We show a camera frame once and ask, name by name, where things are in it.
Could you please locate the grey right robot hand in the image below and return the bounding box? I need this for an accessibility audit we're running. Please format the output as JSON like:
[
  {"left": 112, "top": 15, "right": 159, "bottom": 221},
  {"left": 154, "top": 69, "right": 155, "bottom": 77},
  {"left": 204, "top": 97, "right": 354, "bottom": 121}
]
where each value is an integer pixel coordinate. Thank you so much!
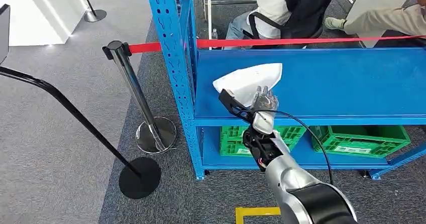
[{"left": 250, "top": 85, "right": 279, "bottom": 135}]

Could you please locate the white plastic shell part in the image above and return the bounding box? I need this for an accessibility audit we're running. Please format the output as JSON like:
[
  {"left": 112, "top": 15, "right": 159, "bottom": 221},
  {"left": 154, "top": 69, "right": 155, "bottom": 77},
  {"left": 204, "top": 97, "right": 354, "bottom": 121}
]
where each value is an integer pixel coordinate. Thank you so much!
[{"left": 212, "top": 62, "right": 283, "bottom": 108}]

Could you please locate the green plastic crate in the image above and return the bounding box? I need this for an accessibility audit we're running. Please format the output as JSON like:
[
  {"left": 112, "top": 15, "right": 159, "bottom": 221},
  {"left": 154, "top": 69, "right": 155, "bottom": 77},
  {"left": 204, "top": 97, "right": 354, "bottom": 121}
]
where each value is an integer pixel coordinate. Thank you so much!
[
  {"left": 311, "top": 125, "right": 411, "bottom": 159},
  {"left": 219, "top": 125, "right": 307, "bottom": 158}
]

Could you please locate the blue metal shelf rack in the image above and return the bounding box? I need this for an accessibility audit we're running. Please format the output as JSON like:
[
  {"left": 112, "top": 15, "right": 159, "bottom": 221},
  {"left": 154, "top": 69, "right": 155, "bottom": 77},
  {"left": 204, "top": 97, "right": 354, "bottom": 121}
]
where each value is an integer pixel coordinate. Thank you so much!
[{"left": 144, "top": 0, "right": 426, "bottom": 181}]

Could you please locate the red barrier belt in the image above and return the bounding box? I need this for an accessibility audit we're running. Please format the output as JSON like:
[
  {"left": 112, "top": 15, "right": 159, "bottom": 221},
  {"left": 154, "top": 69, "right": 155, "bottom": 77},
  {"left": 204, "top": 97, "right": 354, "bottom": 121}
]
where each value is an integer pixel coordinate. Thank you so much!
[{"left": 128, "top": 35, "right": 426, "bottom": 54}]

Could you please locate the yellow floor tape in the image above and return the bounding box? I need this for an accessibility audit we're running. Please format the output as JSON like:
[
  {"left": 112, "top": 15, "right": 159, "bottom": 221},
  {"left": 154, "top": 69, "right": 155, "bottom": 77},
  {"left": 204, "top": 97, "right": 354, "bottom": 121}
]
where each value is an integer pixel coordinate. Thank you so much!
[{"left": 235, "top": 206, "right": 282, "bottom": 224}]

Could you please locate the black office chair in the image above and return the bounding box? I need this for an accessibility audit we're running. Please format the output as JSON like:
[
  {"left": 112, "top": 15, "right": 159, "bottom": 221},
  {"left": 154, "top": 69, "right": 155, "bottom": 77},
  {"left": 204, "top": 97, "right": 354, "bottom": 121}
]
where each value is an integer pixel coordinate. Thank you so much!
[{"left": 243, "top": 0, "right": 344, "bottom": 49}]

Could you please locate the person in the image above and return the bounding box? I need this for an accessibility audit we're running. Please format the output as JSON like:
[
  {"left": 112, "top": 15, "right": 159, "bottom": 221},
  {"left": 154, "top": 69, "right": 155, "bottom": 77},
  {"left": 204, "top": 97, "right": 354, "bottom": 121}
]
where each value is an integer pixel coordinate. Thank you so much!
[
  {"left": 225, "top": 0, "right": 312, "bottom": 50},
  {"left": 324, "top": 0, "right": 426, "bottom": 37}
]

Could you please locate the chrome barrier stanchion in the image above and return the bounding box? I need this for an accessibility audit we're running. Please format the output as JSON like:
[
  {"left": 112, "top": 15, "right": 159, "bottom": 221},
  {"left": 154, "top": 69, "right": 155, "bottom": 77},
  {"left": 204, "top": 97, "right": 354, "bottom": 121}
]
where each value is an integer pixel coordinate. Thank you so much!
[
  {"left": 77, "top": 0, "right": 108, "bottom": 23},
  {"left": 102, "top": 40, "right": 178, "bottom": 156}
]

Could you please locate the black curved floor stand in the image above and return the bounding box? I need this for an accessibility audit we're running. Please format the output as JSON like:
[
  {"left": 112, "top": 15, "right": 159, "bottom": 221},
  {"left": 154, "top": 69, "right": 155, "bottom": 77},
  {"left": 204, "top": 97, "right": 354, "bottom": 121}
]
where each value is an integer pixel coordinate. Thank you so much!
[{"left": 0, "top": 66, "right": 162, "bottom": 200}]

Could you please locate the white counter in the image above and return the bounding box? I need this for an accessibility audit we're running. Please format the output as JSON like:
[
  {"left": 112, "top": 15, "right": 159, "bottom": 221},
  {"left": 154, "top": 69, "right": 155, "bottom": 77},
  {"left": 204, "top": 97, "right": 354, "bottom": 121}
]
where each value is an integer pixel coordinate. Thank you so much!
[{"left": 0, "top": 0, "right": 90, "bottom": 47}]

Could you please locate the dark flat panel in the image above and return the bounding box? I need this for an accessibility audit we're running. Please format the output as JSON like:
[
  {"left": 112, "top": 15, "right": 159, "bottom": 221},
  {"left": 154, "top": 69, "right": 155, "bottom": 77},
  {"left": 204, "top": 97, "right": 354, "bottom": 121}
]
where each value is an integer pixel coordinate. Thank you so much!
[{"left": 0, "top": 3, "right": 11, "bottom": 65}]

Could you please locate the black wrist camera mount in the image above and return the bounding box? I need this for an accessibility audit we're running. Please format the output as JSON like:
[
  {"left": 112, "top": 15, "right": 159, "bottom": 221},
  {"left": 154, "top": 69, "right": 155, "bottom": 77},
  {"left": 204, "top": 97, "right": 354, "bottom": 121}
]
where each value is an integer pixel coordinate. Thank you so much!
[{"left": 218, "top": 89, "right": 254, "bottom": 124}]

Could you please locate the black cable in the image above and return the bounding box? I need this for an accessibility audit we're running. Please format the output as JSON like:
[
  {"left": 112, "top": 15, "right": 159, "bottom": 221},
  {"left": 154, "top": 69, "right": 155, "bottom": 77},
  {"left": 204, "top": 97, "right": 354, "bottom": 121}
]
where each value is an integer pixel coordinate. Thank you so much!
[{"left": 248, "top": 108, "right": 335, "bottom": 186}]

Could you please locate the white metal table frame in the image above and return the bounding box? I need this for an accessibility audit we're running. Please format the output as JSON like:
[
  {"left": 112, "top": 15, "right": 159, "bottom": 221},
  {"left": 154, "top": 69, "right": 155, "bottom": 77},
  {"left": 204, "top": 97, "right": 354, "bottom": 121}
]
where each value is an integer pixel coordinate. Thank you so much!
[{"left": 201, "top": 0, "right": 259, "bottom": 50}]

